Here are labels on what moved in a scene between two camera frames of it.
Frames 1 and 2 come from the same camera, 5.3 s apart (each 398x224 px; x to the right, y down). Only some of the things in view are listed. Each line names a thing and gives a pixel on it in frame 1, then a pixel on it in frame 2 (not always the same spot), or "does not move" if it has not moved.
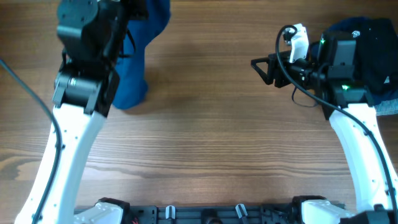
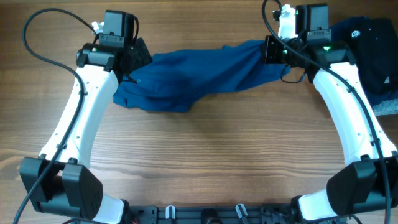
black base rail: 214,214 does not move
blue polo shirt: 132,88 → 175,78
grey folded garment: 387,107 does not move
